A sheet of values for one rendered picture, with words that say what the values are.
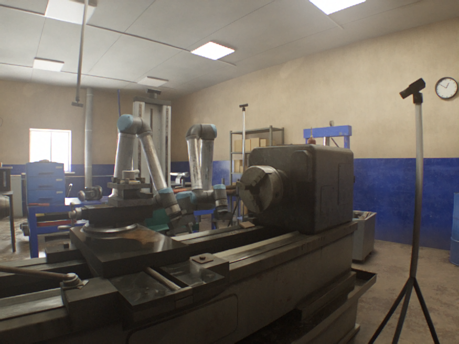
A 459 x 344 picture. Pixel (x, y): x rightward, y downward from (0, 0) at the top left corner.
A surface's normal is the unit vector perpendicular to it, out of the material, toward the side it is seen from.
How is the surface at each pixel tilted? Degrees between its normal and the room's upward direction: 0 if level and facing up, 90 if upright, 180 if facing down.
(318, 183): 90
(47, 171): 90
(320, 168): 90
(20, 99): 90
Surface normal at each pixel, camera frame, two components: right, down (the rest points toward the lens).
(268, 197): -0.74, 0.01
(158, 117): 0.70, 0.02
